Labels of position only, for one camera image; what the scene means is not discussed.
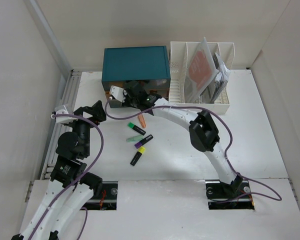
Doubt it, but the orange highlighter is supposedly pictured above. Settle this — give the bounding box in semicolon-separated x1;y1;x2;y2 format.
137;114;147;129

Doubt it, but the red booklet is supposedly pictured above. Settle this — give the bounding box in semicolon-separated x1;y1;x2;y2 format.
184;37;219;103

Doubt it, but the grey setup guide manual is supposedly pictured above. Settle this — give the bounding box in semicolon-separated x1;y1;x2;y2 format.
199;53;231;104

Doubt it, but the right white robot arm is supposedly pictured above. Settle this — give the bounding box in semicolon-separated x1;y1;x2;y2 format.
123;81;243;199

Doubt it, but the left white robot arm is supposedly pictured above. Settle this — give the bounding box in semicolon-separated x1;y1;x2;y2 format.
12;101;107;240

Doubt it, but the green cap black highlighter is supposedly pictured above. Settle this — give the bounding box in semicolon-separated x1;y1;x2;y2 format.
127;122;146;136

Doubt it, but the teal desktop drawer cabinet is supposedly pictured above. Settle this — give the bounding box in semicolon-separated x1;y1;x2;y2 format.
101;45;171;99

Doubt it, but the pale green highlighter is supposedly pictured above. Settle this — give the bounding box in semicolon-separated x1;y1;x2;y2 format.
126;135;144;143

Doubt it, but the purple cap black highlighter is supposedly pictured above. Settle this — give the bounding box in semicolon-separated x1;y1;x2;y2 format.
134;134;154;149

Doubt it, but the yellow cap black highlighter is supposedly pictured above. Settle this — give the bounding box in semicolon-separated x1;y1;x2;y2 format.
130;146;146;166

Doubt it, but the white file organizer rack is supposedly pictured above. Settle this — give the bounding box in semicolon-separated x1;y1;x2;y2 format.
168;41;235;115

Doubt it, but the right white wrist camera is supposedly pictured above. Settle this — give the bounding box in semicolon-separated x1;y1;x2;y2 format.
109;85;127;103

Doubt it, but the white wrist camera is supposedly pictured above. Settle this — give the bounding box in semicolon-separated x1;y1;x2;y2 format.
50;104;75;124
109;85;127;103

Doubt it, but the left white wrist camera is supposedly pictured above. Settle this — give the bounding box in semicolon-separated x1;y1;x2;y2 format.
50;104;75;124

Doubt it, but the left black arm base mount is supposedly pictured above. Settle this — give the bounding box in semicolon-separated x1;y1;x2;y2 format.
83;181;118;211

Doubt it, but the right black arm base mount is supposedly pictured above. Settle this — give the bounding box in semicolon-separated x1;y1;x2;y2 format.
205;180;255;210

